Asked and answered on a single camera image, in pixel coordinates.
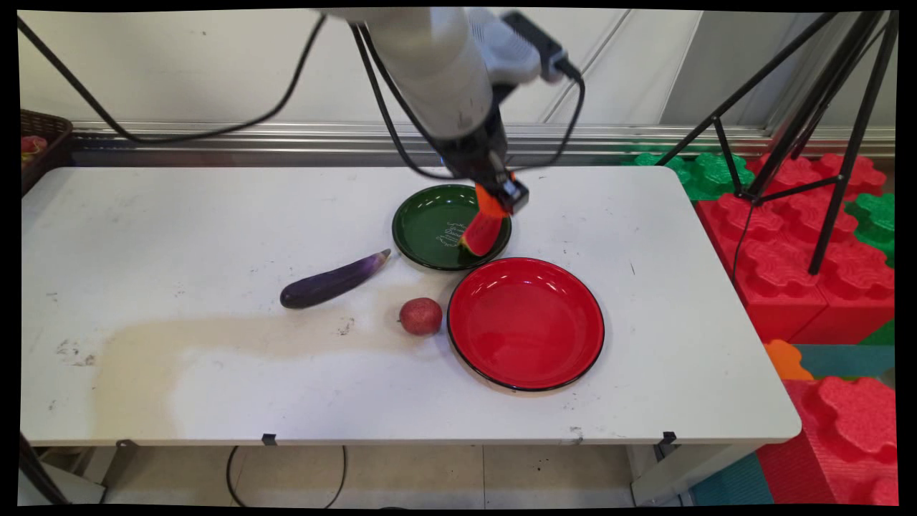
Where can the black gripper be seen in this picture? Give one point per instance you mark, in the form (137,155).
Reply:
(469,150)

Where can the orange toy carrot piece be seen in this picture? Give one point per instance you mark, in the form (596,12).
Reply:
(490,201)

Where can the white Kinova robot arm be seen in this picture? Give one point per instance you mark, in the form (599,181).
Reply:
(437,72)

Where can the toy watermelon slice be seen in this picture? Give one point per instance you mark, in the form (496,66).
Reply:
(481,235)

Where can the dark green round plate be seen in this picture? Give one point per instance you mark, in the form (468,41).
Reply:
(430,229)

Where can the red round plate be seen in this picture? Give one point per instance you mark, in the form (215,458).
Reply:
(526,322)

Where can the red apple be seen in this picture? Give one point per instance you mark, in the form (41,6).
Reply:
(420,316)

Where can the purple toy eggplant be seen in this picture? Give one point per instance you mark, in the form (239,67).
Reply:
(329,283)

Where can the green foam block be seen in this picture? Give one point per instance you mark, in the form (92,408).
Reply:
(706,175)
(875,222)

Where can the orange foam block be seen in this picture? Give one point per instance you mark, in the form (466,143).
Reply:
(786,360)

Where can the white table leg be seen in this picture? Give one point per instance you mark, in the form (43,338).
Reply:
(680,476)

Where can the teal foam floor mat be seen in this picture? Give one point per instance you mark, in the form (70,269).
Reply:
(849,360)

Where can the large red foam block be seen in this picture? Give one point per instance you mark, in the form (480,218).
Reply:
(845,437)

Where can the dark brown wicker basket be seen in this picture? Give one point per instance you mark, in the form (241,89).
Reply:
(43,154)

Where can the red toy in basket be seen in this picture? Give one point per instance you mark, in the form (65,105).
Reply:
(33,143)

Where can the aluminium wall rail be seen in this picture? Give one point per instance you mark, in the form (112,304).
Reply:
(286,137)

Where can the black camera tripod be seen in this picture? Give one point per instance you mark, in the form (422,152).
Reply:
(824,107)

